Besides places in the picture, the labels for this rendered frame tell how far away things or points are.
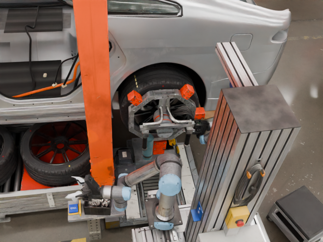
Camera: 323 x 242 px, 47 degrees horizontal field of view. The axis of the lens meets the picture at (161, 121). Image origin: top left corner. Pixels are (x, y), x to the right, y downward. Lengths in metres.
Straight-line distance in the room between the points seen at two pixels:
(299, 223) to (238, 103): 1.97
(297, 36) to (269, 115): 4.57
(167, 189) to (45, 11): 2.93
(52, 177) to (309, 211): 2.16
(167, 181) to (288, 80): 3.44
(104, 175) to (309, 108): 2.83
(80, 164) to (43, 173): 0.30
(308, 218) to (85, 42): 2.32
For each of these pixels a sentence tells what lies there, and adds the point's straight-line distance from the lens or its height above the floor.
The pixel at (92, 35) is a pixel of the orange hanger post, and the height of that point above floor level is 1.93.
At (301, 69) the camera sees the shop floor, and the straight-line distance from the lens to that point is 5.38.
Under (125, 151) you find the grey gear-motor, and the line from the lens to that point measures 3.31.
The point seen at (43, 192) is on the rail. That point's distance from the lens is 3.19.
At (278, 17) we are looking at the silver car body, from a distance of 2.94.
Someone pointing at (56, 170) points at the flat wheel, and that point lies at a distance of 3.16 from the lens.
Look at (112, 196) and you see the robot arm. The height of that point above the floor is 1.23.
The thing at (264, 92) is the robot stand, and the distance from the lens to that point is 1.60.
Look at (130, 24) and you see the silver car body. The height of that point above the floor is 1.64.
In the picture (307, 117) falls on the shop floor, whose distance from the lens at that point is 4.69.
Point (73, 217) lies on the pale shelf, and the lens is 2.97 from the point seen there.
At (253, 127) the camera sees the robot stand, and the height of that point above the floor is 2.03.
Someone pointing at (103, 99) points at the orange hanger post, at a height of 1.48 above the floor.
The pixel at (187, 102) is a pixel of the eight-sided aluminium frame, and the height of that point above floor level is 1.03.
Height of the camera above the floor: 3.04
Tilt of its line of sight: 47 degrees down
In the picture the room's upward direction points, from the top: 6 degrees clockwise
